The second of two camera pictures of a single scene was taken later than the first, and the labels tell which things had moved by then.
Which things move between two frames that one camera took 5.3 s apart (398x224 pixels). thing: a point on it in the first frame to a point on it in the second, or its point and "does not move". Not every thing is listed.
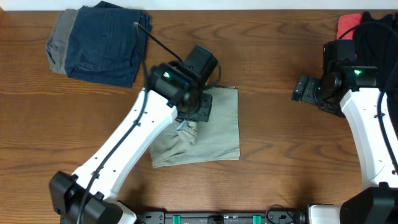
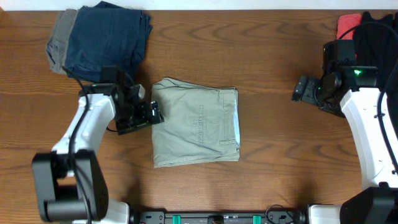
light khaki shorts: x=194 y=141 does not move
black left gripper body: x=200 y=109 to x=135 y=114
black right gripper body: x=307 y=86 does not move
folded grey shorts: x=57 y=45 does not move
